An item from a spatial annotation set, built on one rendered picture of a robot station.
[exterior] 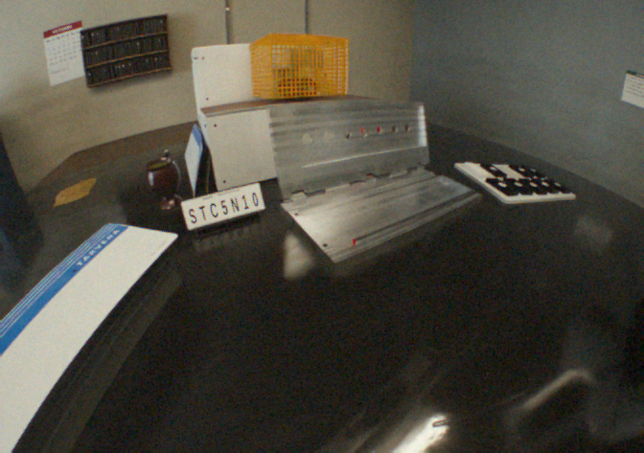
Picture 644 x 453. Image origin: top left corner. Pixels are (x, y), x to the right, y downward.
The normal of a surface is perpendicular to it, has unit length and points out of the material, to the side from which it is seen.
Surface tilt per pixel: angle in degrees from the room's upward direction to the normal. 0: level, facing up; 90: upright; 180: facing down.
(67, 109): 90
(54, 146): 90
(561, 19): 90
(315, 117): 75
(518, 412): 0
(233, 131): 90
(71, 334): 0
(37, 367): 0
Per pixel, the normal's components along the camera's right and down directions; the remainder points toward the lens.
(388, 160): 0.48, 0.20
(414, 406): 0.00, -0.86
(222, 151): 0.51, 0.44
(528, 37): -0.84, 0.28
